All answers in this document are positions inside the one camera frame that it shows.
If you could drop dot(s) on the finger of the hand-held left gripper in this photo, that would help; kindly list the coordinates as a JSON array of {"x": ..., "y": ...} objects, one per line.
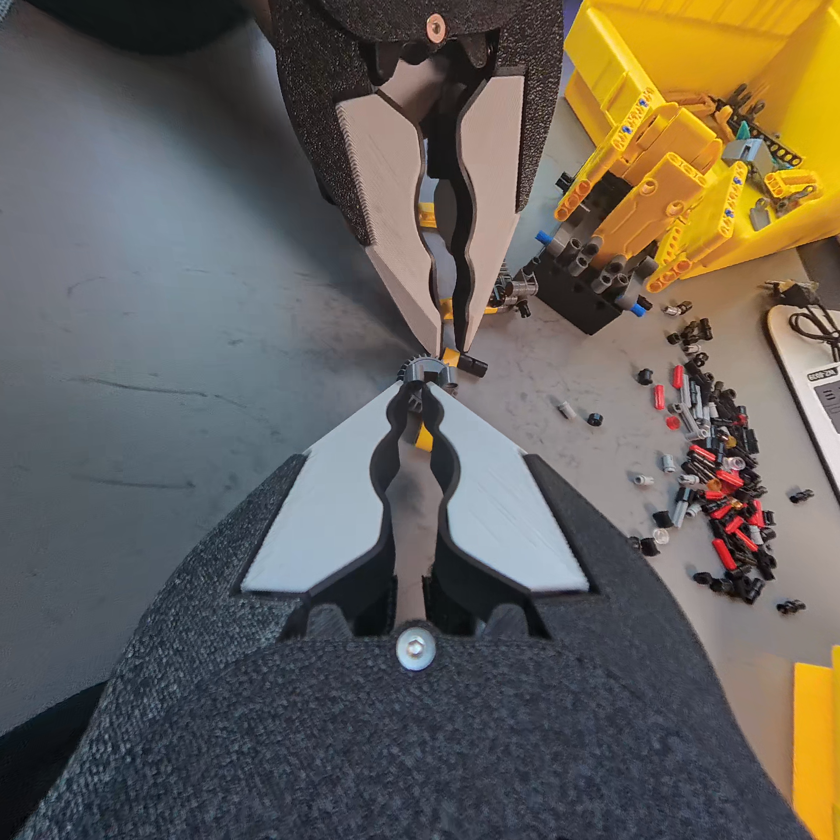
[
  {"x": 495, "y": 184},
  {"x": 387, "y": 197}
]

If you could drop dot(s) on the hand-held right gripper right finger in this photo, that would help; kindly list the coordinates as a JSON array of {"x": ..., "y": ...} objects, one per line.
[{"x": 508, "y": 518}]

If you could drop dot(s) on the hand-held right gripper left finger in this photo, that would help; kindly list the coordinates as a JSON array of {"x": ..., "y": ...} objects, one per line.
[{"x": 321, "y": 518}]

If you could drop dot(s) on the grey yellow lego rack assembly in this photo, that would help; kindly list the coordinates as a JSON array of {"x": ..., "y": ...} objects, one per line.
[{"x": 518, "y": 289}]

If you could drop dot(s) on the yellow lego beam with black pins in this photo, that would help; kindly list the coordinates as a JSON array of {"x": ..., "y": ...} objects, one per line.
[{"x": 424, "y": 438}]

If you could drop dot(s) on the single light grey lego pin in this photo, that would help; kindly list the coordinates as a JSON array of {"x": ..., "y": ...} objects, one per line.
[{"x": 568, "y": 410}]

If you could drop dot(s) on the large yellow black lego model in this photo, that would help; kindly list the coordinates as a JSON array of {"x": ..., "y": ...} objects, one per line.
[{"x": 649, "y": 216}]

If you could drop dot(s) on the pile of small lego pins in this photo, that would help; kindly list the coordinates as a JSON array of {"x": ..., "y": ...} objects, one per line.
[{"x": 722, "y": 485}]

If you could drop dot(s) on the small grey lego connector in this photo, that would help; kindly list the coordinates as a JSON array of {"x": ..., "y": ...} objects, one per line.
[{"x": 760, "y": 215}]

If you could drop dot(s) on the long black lego beam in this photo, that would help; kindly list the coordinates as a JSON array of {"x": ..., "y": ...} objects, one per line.
[{"x": 774, "y": 148}]

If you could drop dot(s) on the lego instruction booklet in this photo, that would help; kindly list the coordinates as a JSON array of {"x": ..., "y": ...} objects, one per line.
[{"x": 827, "y": 394}]

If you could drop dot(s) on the pale rounded board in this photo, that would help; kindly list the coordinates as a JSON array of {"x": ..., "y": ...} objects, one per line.
[{"x": 784, "y": 341}]

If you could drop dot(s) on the yellow plastic storage bin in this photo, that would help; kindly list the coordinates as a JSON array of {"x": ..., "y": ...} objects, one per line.
[
  {"x": 814, "y": 735},
  {"x": 807, "y": 79}
]

